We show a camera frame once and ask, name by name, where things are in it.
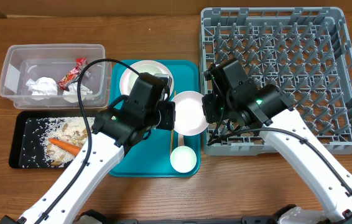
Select white plastic fork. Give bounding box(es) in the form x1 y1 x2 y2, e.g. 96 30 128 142
178 133 185 147

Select small white round cup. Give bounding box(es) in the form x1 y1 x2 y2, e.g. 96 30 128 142
170 146 197 173

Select red snack wrapper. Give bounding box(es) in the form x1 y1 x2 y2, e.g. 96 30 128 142
57 57 88 91

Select black plastic tray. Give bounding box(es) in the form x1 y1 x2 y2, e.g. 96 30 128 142
8 110 102 169

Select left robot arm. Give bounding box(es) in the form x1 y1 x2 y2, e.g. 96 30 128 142
0 73 175 223

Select teal plastic tray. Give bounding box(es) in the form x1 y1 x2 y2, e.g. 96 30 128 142
109 60 201 178

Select white bowl with food scraps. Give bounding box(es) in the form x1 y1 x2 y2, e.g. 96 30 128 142
172 91 208 136

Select wooden chopstick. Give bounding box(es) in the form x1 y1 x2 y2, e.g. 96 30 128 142
170 90 177 155

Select clear plastic bin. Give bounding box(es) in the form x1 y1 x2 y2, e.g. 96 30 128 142
0 44 105 110

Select grey dish rack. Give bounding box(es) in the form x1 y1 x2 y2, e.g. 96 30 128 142
199 7 352 154

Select small white bowl on plate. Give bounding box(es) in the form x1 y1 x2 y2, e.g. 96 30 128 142
131 63 162 75

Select spilled rice and peanuts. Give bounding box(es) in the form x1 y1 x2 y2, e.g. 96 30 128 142
19 117 87 169

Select orange carrot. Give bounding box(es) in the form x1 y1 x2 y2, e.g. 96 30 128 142
49 138 81 156

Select white napkin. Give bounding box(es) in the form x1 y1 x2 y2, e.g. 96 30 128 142
26 77 58 100
63 82 93 103

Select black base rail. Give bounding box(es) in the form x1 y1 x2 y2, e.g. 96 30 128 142
73 203 329 224

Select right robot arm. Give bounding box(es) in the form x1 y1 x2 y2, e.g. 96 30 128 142
202 58 352 223

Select large white plate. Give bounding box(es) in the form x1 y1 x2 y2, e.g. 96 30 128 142
119 60 175 95

